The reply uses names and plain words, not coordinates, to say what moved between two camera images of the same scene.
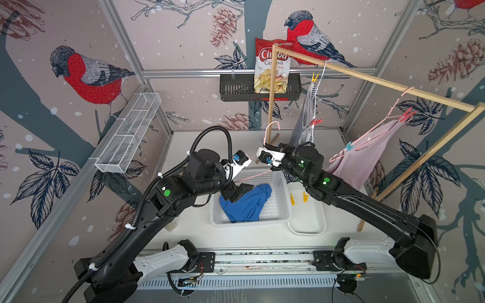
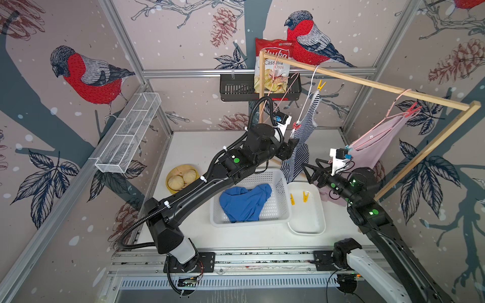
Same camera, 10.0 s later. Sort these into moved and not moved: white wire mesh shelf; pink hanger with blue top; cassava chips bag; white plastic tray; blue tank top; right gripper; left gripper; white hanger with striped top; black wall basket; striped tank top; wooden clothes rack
Moved: white hanger with striped top; left gripper; pink hanger with blue top; wooden clothes rack; striped tank top; right gripper
Not moved: white plastic tray; white wire mesh shelf; cassava chips bag; black wall basket; blue tank top
